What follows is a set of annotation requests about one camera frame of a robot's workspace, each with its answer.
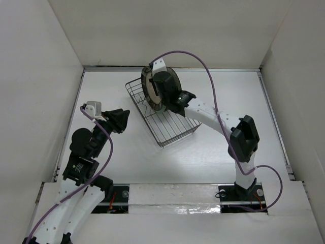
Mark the dark striped rim plate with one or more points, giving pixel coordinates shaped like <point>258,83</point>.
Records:
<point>151,97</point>

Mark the green flower plate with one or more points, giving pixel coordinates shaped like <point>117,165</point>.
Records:
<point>162,109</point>

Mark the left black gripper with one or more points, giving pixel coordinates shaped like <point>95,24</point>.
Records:
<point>117,119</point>

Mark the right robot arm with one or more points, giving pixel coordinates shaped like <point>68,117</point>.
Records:
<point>240,132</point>

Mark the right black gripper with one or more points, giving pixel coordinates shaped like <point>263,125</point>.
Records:
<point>151,80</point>

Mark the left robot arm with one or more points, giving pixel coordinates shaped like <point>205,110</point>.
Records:
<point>82,186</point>

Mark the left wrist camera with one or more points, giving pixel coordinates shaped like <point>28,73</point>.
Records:
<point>93,109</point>

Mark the grey tree pattern plate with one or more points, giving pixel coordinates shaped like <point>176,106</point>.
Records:
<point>176,78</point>

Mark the wire dish rack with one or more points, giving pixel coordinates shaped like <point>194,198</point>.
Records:
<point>165,127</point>

